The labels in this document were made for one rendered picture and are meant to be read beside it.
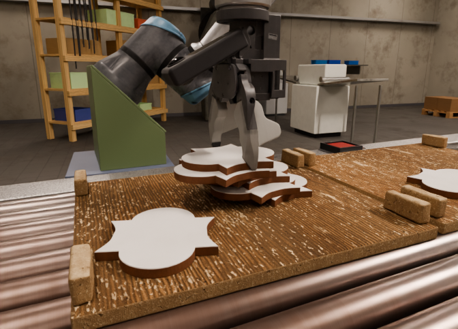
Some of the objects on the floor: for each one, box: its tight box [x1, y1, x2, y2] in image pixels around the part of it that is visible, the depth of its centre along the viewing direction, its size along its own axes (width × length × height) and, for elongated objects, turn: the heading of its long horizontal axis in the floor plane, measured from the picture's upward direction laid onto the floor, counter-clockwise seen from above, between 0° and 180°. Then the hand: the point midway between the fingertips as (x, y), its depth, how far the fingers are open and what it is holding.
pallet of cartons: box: [421, 96, 458, 119], centre depth 852 cm, size 124×85×45 cm
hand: (229, 157), depth 50 cm, fingers open, 10 cm apart
